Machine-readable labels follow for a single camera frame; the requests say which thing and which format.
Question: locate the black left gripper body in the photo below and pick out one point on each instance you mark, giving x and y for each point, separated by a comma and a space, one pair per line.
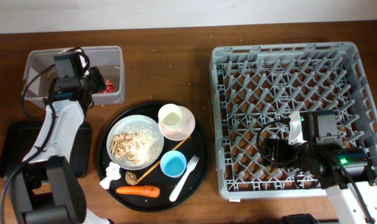
95, 80

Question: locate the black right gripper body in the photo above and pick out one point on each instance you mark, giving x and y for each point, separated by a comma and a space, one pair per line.
286, 154

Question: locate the red snack wrapper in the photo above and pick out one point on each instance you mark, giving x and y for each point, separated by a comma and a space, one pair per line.
108, 87

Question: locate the grey plate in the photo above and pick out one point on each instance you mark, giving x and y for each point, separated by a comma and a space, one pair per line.
129, 125

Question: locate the white tissue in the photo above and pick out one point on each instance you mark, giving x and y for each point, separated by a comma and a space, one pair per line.
112, 173

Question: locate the pink saucer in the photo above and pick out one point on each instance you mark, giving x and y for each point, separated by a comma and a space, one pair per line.
186, 128

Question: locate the blue bowl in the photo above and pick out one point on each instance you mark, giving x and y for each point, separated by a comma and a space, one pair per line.
173, 164

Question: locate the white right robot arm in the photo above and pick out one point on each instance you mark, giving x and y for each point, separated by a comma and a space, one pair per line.
344, 174

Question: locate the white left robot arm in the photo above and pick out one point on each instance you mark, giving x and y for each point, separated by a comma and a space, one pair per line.
43, 188

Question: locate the clear plastic waste bin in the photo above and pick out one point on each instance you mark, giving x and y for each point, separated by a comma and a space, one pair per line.
41, 76

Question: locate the grey dishwasher rack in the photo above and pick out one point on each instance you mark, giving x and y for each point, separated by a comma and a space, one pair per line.
264, 92

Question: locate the peanut shell scraps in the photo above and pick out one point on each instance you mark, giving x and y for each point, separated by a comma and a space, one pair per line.
126, 147

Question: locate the white plastic fork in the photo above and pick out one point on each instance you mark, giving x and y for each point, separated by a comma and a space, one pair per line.
190, 167

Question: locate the pile of white rice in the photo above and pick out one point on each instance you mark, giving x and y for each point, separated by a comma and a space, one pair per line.
149, 145

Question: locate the cream cup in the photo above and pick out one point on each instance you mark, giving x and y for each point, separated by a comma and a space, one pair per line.
170, 116

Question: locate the round black serving tray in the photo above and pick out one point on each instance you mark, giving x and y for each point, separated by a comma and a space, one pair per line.
196, 145

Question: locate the black rectangular tray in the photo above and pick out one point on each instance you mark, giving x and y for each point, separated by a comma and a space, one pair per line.
21, 136

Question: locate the walnut shell piece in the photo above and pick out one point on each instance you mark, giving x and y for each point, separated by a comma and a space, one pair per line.
130, 178

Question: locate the orange carrot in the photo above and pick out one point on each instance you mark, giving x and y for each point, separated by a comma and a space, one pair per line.
145, 191

